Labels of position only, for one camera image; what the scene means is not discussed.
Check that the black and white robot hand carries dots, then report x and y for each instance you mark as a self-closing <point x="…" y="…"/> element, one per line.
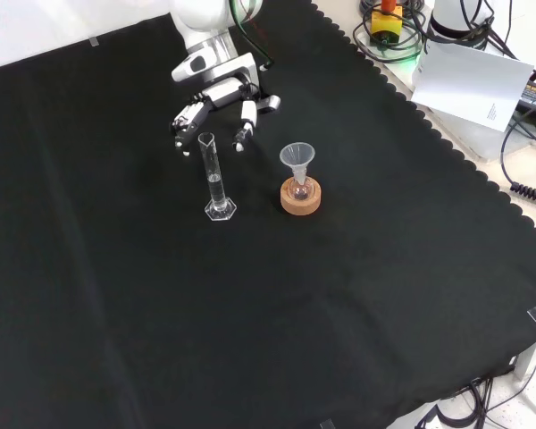
<point x="225" y="91"/>

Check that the clear glass graduated cylinder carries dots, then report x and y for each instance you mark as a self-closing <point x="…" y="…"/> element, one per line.
<point x="215" y="187"/>

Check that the clear plastic funnel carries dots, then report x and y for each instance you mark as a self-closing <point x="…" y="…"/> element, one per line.
<point x="297" y="155"/>

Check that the round-bottom glass flask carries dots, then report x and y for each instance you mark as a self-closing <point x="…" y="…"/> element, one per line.
<point x="301" y="192"/>

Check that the yellow stop button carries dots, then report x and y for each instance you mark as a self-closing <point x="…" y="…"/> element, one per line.
<point x="386" y="24"/>

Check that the black bench cloth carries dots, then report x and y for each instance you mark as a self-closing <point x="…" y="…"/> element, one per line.
<point x="205" y="290"/>

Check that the white device with black band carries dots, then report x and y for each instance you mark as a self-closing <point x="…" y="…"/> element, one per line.
<point x="451" y="18"/>

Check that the pale board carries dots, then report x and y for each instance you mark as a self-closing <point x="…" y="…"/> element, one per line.
<point x="469" y="85"/>

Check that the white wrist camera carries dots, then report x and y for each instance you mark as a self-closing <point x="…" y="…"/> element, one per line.
<point x="192" y="66"/>

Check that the white metal bench bracket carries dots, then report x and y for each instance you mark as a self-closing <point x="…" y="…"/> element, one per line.
<point x="533" y="357"/>

